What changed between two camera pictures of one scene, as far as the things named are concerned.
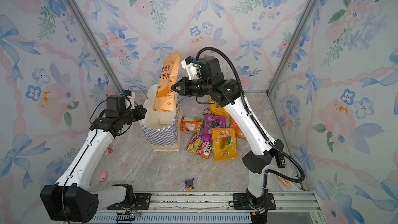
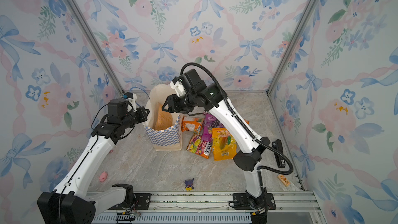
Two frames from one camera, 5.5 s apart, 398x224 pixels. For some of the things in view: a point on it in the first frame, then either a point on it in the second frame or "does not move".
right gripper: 185,84 -> 169,101
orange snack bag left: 192,124 does not move
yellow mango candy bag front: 224,143 does not move
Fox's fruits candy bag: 196,145 does not move
